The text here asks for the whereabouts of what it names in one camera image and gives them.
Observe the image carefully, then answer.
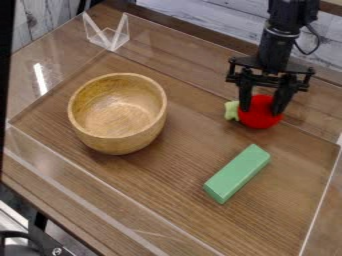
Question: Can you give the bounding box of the wooden bowl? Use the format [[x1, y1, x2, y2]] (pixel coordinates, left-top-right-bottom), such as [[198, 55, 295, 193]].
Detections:
[[67, 73, 167, 155]]

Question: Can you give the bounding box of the red plush fruit green stem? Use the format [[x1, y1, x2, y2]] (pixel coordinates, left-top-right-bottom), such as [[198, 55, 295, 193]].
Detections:
[[224, 94, 283, 129]]

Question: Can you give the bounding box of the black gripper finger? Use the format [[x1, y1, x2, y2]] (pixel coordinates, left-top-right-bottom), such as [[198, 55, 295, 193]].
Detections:
[[271, 75, 298, 116], [238, 70, 254, 112]]

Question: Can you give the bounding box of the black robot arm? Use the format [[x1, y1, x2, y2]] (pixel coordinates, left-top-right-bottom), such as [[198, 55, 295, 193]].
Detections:
[[226, 0, 321, 116]]

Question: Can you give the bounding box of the green rectangular block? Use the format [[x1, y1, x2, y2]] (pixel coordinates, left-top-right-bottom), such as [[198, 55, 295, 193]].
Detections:
[[203, 144, 271, 204]]

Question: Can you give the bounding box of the clear acrylic tray wall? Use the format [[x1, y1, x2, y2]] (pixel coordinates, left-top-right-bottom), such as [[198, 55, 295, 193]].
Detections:
[[0, 113, 224, 256]]

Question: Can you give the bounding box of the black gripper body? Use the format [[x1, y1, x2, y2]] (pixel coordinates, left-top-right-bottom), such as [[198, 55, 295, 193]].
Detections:
[[226, 56, 315, 92]]

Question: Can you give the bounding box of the clear acrylic corner bracket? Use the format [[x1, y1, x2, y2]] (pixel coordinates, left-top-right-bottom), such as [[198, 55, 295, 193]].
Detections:
[[81, 13, 129, 52]]

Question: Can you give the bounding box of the black table leg frame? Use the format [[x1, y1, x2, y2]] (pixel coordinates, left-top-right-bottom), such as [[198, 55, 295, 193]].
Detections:
[[28, 212, 75, 256]]

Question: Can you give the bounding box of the black cable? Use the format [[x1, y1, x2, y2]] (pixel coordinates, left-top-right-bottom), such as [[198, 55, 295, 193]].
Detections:
[[292, 23, 323, 56]]

